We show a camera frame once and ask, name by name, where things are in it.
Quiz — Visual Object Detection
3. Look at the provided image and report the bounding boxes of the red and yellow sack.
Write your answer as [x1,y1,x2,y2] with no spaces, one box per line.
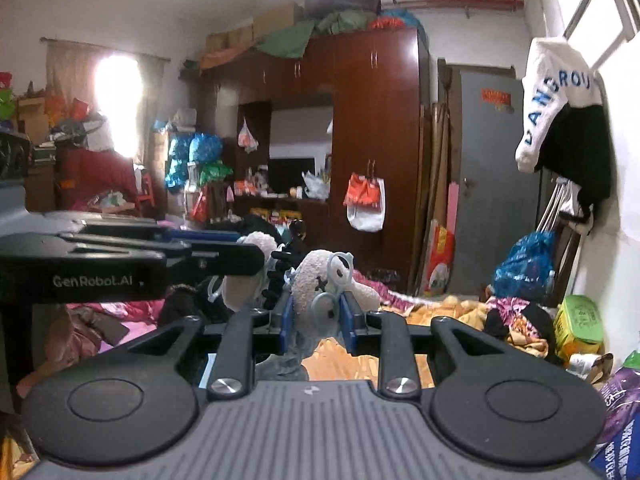
[424,224,457,297]

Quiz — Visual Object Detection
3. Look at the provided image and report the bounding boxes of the black clothing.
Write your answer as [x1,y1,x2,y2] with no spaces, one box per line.
[484,304,558,358]

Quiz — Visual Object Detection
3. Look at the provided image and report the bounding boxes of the black flexible tripod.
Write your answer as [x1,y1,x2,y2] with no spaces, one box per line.
[262,219,310,313]

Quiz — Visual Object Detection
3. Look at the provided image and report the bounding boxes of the brown wooden wardrobe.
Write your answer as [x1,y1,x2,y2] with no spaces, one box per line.
[199,27,432,297]

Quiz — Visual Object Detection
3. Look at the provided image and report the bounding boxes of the small hanging plastic bag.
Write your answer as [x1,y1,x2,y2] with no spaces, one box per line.
[237,119,260,154]

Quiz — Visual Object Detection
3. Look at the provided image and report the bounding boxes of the grey plush toy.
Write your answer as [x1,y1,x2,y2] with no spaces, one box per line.
[260,249,382,380]

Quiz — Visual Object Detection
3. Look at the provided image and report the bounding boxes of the pink blanket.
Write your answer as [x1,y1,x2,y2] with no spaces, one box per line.
[62,299,168,353]

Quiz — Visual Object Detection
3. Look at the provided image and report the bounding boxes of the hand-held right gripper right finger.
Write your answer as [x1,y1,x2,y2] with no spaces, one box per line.
[340,292,501,402]

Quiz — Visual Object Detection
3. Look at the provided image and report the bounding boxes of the window frame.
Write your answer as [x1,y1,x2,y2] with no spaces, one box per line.
[562,0,640,72]

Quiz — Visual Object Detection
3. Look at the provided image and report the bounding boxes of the beige curtain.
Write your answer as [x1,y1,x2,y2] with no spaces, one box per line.
[44,37,168,163]

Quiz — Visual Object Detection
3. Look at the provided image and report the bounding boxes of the cream plush toy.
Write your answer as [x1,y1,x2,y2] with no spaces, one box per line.
[221,231,279,312]

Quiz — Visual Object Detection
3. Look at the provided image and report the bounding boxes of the blue plastic bag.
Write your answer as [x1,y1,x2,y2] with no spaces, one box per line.
[492,231,557,305]

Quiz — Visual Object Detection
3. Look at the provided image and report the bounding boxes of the purple printed bag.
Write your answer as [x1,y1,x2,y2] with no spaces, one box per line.
[589,352,640,480]

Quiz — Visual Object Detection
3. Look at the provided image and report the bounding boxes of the red door label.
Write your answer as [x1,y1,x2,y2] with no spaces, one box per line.
[481,88,513,114]

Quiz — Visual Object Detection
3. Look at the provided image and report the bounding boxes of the green box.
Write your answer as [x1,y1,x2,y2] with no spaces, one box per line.
[554,294,605,362]

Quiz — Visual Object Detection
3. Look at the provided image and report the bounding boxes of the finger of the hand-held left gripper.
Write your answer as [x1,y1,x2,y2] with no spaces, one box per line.
[57,231,266,281]
[74,217,242,247]

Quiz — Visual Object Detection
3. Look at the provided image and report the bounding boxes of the white plastic bag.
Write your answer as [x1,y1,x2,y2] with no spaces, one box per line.
[301,170,332,201]

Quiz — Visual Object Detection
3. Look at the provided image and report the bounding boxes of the red cloth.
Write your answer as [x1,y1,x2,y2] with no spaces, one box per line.
[54,146,142,212]

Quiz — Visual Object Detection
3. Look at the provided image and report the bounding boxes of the grey door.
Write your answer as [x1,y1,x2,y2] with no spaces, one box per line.
[446,66,547,297]

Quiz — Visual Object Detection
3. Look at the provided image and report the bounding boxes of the red and white bag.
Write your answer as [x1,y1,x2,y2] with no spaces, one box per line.
[343,161,386,233]

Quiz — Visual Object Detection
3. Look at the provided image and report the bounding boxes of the pink board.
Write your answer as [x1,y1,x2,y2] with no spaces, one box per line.
[447,184,461,233]

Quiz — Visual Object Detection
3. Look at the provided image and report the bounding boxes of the cardboard box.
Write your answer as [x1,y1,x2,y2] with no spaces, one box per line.
[251,2,304,42]

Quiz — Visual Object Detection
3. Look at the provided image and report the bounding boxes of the white and black jacket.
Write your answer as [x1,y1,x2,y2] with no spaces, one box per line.
[515,36,614,227]

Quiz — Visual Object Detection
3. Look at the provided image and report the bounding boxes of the blue and green bags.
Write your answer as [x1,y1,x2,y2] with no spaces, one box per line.
[166,131,224,195]

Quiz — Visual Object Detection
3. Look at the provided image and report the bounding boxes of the white clothes hangers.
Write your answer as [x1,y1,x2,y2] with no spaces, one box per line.
[536,176,577,242]

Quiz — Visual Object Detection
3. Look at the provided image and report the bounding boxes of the green cloth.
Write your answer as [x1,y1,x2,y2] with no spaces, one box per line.
[254,19,317,59]

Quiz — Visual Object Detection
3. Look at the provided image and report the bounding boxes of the wooden boards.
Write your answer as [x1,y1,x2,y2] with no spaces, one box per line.
[416,101,452,292]

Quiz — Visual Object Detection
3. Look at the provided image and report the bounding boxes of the black television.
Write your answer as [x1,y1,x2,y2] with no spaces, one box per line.
[268,157,317,194]

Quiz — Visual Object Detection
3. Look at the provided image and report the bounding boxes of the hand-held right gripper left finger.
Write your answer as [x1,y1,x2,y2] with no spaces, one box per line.
[125,290,294,402]

